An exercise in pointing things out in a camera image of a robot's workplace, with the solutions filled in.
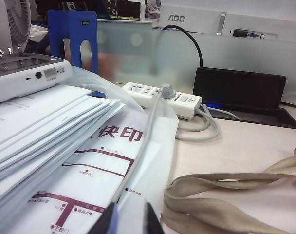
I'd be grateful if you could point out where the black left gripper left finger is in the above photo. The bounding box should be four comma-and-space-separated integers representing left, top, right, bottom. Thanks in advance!
88, 201, 117, 234

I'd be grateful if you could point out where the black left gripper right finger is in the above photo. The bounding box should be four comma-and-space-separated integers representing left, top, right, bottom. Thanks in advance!
144, 201, 166, 234

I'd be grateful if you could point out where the cream canvas tote bag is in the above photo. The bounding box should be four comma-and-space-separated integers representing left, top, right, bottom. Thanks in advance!
162, 141, 296, 234

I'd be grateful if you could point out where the stack of white papers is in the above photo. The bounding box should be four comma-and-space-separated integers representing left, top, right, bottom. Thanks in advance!
0, 84, 127, 208

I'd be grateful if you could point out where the white power strip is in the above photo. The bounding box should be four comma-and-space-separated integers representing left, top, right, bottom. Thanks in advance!
121, 81, 203, 120

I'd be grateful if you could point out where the grey power plug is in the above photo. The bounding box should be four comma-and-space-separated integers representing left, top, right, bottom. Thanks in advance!
160, 83, 176, 99

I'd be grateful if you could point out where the black desk socket box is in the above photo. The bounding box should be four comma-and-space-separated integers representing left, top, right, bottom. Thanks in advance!
193, 67, 296, 130

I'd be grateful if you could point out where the white box gadget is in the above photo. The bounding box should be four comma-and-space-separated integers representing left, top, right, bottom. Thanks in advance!
0, 52, 73, 105

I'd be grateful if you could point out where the frosted glass partition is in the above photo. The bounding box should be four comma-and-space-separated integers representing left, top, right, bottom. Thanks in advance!
96, 19, 296, 108

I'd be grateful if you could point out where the blue metal bookend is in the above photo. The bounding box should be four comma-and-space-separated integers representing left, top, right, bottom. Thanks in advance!
47, 9, 99, 74

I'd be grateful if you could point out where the metal partition clip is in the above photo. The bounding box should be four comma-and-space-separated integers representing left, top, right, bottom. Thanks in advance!
217, 12, 227, 36

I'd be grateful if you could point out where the white desk fan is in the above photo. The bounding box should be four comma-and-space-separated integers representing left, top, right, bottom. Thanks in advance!
0, 0, 32, 58

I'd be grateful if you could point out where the grey plug cable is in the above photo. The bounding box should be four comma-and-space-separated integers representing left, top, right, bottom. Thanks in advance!
111, 94, 163, 204

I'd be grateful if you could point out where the grey power strip cable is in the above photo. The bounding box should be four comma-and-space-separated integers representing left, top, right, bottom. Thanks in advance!
174, 103, 221, 141

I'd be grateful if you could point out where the black monitor cable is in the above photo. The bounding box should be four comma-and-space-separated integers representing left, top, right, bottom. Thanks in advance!
162, 24, 204, 69

